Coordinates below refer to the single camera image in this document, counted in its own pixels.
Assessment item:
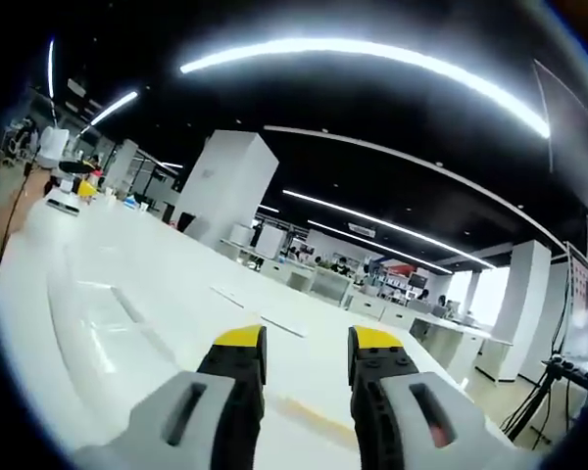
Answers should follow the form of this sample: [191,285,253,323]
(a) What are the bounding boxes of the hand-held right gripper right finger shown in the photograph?
[347,324,546,470]

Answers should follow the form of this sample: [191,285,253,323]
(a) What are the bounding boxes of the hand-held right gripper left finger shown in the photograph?
[73,323,269,470]

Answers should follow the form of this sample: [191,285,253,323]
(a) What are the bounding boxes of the clear plastic storage box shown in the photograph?
[47,271,180,393]

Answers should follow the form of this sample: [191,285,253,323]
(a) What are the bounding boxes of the white office desk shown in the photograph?
[409,312,515,388]

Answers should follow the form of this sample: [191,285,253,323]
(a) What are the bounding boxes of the black tripod stand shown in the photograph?
[499,355,588,437]

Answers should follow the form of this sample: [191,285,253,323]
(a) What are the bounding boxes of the white square pillar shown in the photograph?
[174,128,280,246]
[489,238,554,344]

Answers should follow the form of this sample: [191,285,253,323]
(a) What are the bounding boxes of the long ceiling light strip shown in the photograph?
[47,37,56,99]
[88,90,140,126]
[306,218,453,275]
[178,37,553,140]
[281,188,497,270]

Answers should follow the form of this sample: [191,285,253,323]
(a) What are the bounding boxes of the large display screen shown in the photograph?
[562,240,588,357]

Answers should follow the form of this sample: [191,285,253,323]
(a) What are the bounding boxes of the black round device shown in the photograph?
[58,159,98,175]

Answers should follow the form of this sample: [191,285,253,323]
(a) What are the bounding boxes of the white machine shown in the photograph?
[38,124,71,167]

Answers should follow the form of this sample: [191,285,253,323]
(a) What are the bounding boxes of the black cable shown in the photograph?
[0,161,32,268]

